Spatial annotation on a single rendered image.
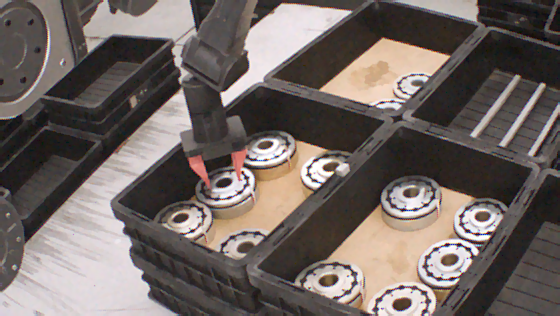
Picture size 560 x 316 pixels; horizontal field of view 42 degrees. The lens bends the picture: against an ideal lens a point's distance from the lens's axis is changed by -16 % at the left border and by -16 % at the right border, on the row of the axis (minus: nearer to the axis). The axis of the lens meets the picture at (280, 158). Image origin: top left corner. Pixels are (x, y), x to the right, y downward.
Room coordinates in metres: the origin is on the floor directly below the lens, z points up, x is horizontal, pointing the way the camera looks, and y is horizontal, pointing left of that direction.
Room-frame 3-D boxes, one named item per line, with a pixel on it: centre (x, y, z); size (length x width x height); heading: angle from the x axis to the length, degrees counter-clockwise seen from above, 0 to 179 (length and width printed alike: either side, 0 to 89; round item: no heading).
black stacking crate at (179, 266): (1.11, 0.05, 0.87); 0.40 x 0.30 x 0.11; 134
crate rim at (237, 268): (1.11, 0.05, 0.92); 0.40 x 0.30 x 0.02; 134
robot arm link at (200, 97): (1.16, 0.09, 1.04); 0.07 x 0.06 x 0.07; 143
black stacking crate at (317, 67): (1.39, -0.24, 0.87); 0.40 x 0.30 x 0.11; 134
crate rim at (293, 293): (0.89, -0.16, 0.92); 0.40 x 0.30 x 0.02; 134
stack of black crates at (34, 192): (1.94, 0.73, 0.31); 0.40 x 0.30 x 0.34; 142
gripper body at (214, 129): (1.16, 0.10, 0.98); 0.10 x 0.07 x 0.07; 97
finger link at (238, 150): (1.16, 0.09, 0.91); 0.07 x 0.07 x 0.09; 7
